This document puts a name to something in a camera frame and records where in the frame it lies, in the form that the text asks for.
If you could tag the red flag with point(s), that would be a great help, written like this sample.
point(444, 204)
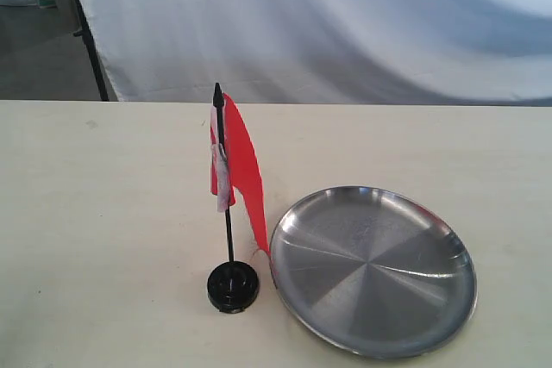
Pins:
point(234, 168)

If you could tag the black round flag base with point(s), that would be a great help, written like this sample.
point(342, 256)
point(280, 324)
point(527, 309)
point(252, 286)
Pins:
point(233, 286)

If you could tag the round stainless steel plate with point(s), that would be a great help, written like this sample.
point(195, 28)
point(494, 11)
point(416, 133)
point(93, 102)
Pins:
point(372, 272)

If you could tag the white backdrop cloth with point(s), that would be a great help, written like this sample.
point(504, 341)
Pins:
point(326, 51)

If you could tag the black backdrop stand pole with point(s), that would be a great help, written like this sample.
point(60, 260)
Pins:
point(84, 33)

